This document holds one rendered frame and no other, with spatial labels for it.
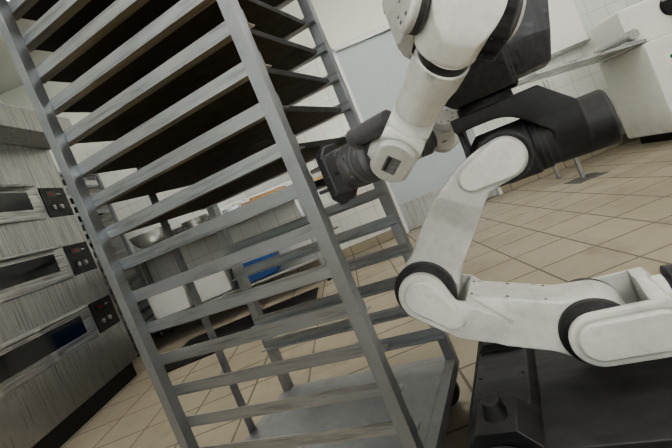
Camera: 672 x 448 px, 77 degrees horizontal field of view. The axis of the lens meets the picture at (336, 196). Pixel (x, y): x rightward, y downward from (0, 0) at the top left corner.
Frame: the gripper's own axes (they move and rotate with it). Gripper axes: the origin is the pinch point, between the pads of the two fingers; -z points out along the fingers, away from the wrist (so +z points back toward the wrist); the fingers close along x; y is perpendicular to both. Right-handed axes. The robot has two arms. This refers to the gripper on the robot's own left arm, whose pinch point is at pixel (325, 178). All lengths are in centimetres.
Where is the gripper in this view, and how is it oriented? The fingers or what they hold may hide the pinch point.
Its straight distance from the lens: 89.9
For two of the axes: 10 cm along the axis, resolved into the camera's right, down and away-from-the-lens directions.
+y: -7.4, 3.2, -5.9
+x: -3.8, -9.2, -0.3
